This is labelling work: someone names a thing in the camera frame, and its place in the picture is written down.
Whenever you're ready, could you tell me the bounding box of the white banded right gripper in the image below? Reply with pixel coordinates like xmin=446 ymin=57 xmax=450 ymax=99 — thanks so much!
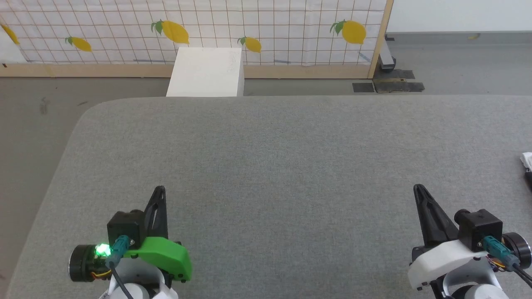
xmin=407 ymin=184 xmax=532 ymax=291

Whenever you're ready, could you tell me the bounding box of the large black floor plate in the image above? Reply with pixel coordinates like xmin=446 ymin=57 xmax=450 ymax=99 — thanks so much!
xmin=373 ymin=70 xmax=425 ymax=93

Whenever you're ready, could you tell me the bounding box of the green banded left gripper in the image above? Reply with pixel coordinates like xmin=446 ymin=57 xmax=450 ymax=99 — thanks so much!
xmin=70 ymin=186 xmax=192 ymax=284

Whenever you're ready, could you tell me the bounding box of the lemon-patterned grid panel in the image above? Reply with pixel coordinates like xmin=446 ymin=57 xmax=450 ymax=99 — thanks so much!
xmin=0 ymin=0 xmax=394 ymax=79

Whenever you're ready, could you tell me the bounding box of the black cable teal connector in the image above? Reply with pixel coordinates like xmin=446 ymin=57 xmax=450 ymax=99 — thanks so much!
xmin=105 ymin=235 xmax=134 ymax=299
xmin=482 ymin=236 xmax=532 ymax=288

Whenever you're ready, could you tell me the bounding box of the white box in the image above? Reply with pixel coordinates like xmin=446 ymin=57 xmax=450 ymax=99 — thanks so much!
xmin=166 ymin=47 xmax=245 ymax=97

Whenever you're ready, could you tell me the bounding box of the white shirt with black sleeves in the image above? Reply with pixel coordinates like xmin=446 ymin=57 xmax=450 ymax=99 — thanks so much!
xmin=520 ymin=152 xmax=532 ymax=191

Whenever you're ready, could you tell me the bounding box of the grey metal partition foot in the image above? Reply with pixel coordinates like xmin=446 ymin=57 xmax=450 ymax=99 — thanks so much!
xmin=380 ymin=35 xmax=396 ymax=72

